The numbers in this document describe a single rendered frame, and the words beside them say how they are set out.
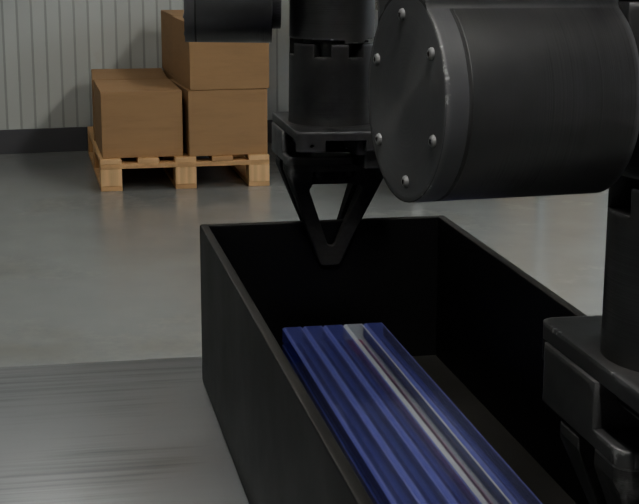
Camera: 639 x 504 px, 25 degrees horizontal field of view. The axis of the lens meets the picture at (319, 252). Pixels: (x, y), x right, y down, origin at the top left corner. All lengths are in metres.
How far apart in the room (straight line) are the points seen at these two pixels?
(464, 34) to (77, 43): 7.11
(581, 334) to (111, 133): 5.89
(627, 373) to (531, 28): 0.11
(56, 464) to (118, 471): 0.04
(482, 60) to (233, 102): 5.99
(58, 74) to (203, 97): 1.33
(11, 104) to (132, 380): 6.47
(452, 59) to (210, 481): 0.50
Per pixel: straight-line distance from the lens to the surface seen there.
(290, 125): 0.97
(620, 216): 0.44
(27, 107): 7.48
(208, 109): 6.35
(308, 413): 0.61
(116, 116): 6.33
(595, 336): 0.47
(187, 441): 0.91
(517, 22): 0.39
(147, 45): 7.53
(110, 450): 0.90
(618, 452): 0.43
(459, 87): 0.38
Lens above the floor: 1.11
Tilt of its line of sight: 13 degrees down
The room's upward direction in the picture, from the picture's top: straight up
